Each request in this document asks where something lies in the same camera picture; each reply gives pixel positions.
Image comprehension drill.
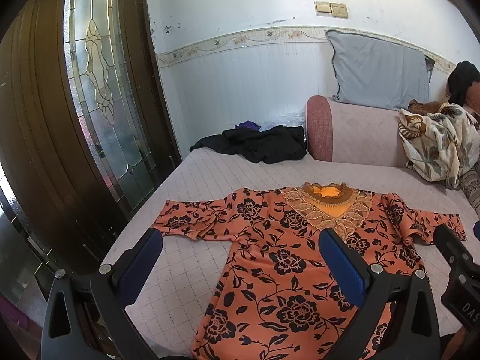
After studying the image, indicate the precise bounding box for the orange black floral blouse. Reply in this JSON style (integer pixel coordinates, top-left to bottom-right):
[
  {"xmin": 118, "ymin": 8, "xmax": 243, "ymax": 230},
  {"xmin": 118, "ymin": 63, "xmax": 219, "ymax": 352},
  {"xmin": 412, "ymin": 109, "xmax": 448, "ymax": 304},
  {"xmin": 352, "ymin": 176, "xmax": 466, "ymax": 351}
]
[{"xmin": 153, "ymin": 183, "xmax": 466, "ymax": 359}]

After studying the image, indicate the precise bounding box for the black clothes pile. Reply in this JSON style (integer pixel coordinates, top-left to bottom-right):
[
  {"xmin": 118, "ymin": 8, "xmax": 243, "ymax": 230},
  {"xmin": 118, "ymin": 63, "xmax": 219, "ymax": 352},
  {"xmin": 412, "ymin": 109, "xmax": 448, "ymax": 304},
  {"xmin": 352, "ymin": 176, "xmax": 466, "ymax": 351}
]
[{"xmin": 190, "ymin": 125, "xmax": 307, "ymax": 164}]

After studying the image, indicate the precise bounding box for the pink quilted mattress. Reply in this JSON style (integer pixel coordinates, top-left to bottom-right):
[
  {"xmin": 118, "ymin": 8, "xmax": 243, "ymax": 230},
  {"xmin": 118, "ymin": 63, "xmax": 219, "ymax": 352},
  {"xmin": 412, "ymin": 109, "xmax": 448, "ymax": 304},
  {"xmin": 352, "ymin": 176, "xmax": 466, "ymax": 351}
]
[{"xmin": 106, "ymin": 149, "xmax": 479, "ymax": 359}]

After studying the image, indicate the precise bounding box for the striped sofa cushion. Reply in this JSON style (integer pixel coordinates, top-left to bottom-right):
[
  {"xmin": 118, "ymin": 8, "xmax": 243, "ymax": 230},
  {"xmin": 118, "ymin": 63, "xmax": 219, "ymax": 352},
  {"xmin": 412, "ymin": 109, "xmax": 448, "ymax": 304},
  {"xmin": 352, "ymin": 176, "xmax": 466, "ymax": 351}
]
[{"xmin": 460, "ymin": 163, "xmax": 480, "ymax": 217}]

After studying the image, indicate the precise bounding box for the floral cream blanket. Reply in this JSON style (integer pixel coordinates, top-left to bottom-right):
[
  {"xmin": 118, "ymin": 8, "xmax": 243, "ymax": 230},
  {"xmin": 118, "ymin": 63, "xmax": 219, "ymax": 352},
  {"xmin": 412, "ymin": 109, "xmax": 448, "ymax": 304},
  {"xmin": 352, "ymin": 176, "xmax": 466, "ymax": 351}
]
[{"xmin": 398, "ymin": 102, "xmax": 479, "ymax": 189}]

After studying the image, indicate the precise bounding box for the brown door with stained glass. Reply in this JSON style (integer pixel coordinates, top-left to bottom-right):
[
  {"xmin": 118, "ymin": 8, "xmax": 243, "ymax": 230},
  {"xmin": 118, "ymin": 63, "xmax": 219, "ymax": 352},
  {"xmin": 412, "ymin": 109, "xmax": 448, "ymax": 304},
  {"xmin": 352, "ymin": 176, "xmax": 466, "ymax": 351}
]
[{"xmin": 1, "ymin": 0, "xmax": 180, "ymax": 274}]

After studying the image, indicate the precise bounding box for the pink quilted sofa armrest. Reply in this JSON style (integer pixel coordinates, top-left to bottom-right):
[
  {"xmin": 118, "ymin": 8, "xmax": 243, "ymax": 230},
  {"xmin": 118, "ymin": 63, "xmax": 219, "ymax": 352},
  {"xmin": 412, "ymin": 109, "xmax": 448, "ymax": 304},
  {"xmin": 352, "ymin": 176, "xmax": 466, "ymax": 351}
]
[{"xmin": 305, "ymin": 95, "xmax": 408, "ymax": 167}]

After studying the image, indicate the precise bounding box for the black garment on sofa back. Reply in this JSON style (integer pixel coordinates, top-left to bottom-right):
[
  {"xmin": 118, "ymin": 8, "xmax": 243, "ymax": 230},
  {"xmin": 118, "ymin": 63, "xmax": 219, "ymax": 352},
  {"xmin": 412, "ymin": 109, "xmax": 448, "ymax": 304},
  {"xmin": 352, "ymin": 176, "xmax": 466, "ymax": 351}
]
[{"xmin": 447, "ymin": 61, "xmax": 480, "ymax": 107}]

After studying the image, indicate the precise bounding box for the purple cloth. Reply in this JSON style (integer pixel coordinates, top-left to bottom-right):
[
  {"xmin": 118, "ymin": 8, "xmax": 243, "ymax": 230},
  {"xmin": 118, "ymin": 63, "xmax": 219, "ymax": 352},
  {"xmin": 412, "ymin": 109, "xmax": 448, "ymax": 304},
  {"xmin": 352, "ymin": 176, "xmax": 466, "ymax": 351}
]
[{"xmin": 234, "ymin": 120, "xmax": 261, "ymax": 132}]

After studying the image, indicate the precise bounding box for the grey pillow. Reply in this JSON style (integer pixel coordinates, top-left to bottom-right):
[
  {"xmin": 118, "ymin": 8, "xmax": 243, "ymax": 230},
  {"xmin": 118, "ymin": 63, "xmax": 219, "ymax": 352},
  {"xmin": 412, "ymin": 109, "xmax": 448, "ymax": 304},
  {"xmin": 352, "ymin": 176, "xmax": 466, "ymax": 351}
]
[{"xmin": 325, "ymin": 30, "xmax": 431, "ymax": 110}]

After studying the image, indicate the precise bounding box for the beige wall switch panel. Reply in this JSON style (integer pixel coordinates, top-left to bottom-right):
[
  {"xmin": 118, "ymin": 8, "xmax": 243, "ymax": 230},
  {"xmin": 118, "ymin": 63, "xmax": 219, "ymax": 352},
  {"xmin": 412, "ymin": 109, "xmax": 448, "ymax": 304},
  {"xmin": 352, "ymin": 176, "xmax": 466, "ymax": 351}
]
[{"xmin": 315, "ymin": 2, "xmax": 349, "ymax": 19}]

